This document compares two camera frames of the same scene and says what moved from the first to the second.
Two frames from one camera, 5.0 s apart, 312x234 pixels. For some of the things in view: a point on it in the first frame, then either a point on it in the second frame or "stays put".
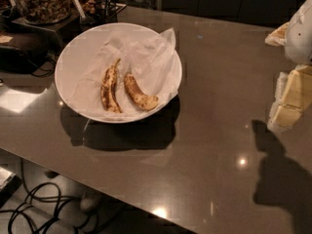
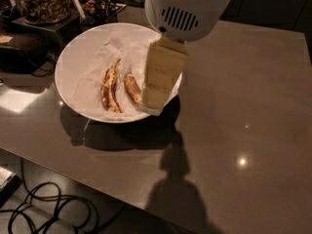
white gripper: [300, 38] → [187, 17]
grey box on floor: [9, 182] stays put
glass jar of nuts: [44, 3] stays put
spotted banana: [136, 96] stays put
